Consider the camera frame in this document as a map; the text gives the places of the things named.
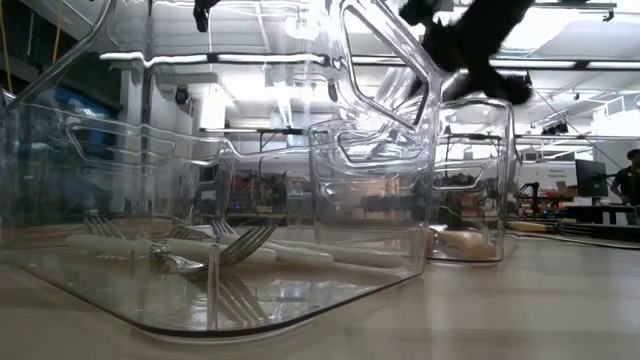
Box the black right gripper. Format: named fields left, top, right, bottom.
left=399, top=0, right=534, bottom=106

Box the white-handled fork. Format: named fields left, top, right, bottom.
left=65, top=224, right=277, bottom=275
left=168, top=218, right=404, bottom=270
left=83, top=215, right=277, bottom=265

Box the clear plastic bin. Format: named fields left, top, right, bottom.
left=308, top=97, right=517, bottom=265
left=0, top=0, right=444, bottom=339
left=0, top=84, right=221, bottom=241

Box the blue panel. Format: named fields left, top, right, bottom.
left=49, top=89, right=109, bottom=119

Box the black computer monitor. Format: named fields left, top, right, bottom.
left=574, top=158, right=609, bottom=198

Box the black background table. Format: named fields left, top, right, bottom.
left=564, top=203, right=640, bottom=227

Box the person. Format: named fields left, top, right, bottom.
left=609, top=148, right=640, bottom=207

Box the white hanging ring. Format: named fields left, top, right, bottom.
left=283, top=17, right=322, bottom=42

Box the yellow hanging strap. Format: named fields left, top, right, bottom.
left=48, top=0, right=65, bottom=66
left=0, top=0, right=13, bottom=94

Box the black aluminium table frame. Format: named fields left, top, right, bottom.
left=557, top=221, right=640, bottom=244

